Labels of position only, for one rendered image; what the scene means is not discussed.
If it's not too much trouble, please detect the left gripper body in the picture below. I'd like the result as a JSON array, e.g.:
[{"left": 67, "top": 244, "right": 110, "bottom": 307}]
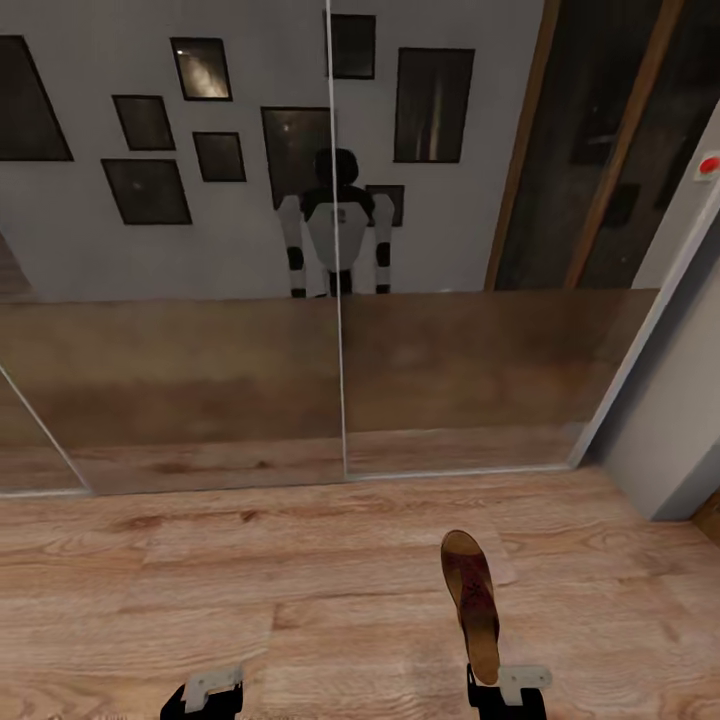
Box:
[{"left": 162, "top": 688, "right": 234, "bottom": 720}]

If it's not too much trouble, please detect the sandal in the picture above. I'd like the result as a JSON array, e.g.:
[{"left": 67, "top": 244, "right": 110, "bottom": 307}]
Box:
[{"left": 441, "top": 530, "right": 500, "bottom": 687}]

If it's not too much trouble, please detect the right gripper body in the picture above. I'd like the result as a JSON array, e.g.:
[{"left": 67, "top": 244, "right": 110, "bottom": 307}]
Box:
[{"left": 476, "top": 683, "right": 546, "bottom": 720}]

